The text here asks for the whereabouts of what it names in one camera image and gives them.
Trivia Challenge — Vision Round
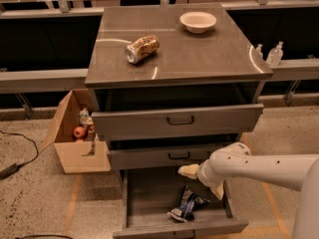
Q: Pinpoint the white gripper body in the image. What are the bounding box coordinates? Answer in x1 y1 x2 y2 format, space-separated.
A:
196 159 223 188

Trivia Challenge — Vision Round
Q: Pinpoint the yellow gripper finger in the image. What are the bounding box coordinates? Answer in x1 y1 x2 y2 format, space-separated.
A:
177 164 198 179
210 183 224 200

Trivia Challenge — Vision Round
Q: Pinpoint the blue chip bag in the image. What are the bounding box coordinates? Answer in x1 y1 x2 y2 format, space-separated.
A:
167 186 209 222

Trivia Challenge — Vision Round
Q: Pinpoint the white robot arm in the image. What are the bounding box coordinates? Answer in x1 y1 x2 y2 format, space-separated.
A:
178 142 319 239

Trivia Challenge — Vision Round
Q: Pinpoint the middle grey drawer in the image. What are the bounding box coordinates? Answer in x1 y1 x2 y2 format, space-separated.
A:
107 142 229 170

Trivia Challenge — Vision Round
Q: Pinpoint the grey drawer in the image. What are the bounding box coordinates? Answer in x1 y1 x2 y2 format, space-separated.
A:
92 104 263 141
113 166 248 239
107 142 229 170

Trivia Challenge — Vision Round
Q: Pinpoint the bottom grey drawer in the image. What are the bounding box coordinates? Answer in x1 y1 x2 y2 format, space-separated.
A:
113 166 248 239

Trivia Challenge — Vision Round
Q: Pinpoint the top grey drawer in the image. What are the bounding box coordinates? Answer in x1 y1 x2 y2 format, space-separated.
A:
92 104 263 141

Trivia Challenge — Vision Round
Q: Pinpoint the grey drawer cabinet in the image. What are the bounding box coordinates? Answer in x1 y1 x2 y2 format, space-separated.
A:
84 2 274 171

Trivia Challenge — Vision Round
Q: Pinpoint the small clear bottle in box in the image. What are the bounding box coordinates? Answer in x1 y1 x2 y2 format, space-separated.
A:
79 109 90 125

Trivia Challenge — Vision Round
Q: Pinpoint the red apple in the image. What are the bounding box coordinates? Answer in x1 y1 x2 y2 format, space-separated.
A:
73 126 86 139

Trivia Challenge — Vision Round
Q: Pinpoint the cardboard box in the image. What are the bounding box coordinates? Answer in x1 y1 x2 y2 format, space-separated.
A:
40 89 111 173

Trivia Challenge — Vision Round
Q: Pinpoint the crushed soda can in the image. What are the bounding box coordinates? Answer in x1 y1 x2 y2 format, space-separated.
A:
125 35 160 65

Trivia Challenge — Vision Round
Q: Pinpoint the white bowl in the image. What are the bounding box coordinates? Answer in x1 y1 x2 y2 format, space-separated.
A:
179 12 216 34

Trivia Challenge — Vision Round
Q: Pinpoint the black power cable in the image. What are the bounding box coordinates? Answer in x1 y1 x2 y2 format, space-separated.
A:
0 129 40 180

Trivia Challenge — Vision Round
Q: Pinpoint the grey metal rail bench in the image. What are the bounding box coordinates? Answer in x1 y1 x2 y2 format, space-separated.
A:
0 69 88 94

